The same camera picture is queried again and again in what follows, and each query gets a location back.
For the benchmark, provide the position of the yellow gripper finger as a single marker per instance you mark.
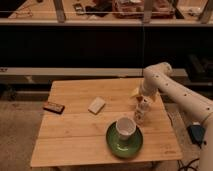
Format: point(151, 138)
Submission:
point(135, 92)

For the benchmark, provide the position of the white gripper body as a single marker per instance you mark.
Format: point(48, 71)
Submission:
point(147, 89)

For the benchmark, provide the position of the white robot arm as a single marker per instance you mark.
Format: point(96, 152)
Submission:
point(157, 77)

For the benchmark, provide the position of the white ceramic cup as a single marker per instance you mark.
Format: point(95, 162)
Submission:
point(125, 128)

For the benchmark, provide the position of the small white patterned bottle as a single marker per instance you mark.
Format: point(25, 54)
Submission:
point(141, 109)

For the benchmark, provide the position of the beige sponge block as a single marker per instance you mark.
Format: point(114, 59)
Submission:
point(96, 105)

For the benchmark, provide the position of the green saucer plate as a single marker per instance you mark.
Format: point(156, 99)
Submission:
point(123, 148)

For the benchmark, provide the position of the dark blue box on floor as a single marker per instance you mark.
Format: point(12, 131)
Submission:
point(196, 134)

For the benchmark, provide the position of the wooden table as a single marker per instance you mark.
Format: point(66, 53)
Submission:
point(78, 137)

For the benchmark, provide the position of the brown chocolate bar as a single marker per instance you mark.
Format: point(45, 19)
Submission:
point(53, 107)

